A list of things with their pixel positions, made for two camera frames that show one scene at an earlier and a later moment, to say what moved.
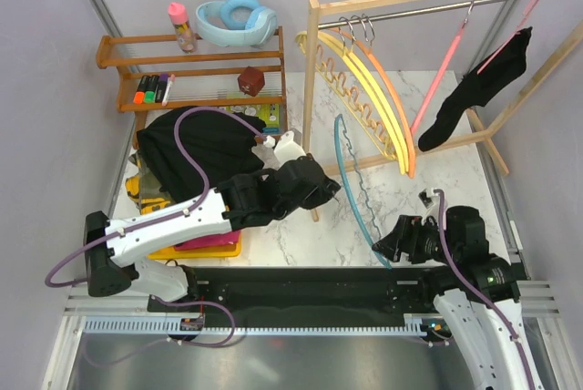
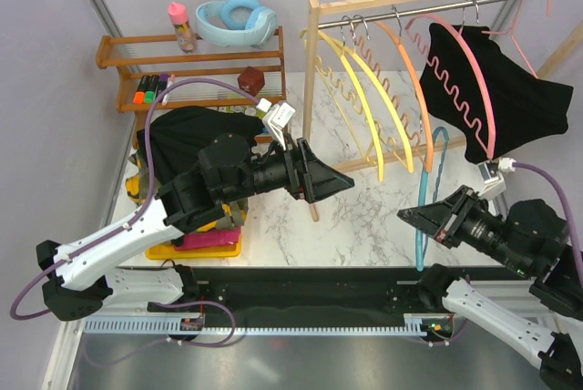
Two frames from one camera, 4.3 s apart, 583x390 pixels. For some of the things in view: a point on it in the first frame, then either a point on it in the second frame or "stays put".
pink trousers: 218,240 stays put
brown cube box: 251,81 stays put
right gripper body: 425,239 to 469,204
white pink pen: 170,82 stays put
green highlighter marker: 149,92 stays put
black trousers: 221,146 stays put
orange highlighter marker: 139,94 stays put
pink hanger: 440,72 to 461,31
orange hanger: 411,158 to 400,44
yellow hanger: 376,91 to 401,126
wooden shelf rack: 242,67 stays put
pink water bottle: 178,15 stays put
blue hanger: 345,196 to 421,241
